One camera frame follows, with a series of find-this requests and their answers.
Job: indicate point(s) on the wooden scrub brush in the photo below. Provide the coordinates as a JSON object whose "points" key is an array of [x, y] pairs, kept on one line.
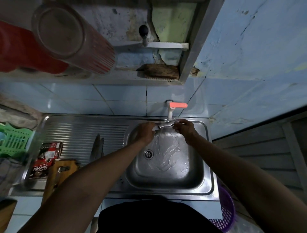
{"points": [[160, 71]]}

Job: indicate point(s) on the small wooden cutting board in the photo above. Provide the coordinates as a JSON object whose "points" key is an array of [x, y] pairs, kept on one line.
{"points": [[52, 177]]}

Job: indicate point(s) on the red black sachet pack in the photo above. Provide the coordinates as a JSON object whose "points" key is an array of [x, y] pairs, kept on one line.
{"points": [[46, 158]]}

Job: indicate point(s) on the person's black clothing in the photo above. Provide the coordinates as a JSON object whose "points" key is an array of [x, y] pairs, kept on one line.
{"points": [[156, 218]]}

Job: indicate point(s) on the person's left hand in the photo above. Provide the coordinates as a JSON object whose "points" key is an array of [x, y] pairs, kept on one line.
{"points": [[144, 133]]}

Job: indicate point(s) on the person's left forearm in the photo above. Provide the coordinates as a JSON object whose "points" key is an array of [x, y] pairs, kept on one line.
{"points": [[76, 189]]}

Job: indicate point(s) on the person's right hand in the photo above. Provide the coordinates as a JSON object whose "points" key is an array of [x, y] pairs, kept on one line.
{"points": [[188, 130]]}

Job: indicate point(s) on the grey slatted wooden door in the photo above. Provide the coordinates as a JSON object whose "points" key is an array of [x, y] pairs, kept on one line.
{"points": [[259, 156]]}

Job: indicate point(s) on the stainless steel sink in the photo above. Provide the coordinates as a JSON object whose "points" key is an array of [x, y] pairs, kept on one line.
{"points": [[76, 130]]}

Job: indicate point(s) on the knives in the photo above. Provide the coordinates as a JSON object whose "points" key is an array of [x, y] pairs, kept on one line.
{"points": [[62, 169]]}

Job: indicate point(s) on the red striped drinking glass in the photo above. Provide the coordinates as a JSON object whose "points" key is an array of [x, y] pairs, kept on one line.
{"points": [[79, 43]]}

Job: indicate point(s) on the person's right forearm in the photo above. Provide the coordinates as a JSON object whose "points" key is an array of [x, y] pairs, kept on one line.
{"points": [[256, 187]]}

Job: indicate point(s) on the purple plastic basket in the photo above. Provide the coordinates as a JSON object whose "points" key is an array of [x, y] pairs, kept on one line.
{"points": [[227, 216]]}

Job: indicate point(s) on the red plastic cup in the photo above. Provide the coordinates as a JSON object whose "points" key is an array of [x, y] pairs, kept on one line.
{"points": [[24, 52]]}

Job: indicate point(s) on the green plastic basket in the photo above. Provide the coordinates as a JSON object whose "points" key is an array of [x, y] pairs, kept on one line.
{"points": [[15, 141]]}

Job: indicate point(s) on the checked dishcloth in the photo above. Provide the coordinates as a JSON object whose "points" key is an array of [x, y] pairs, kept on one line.
{"points": [[10, 177]]}

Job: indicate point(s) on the wooden knife block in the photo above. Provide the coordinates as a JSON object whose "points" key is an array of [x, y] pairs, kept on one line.
{"points": [[7, 213]]}

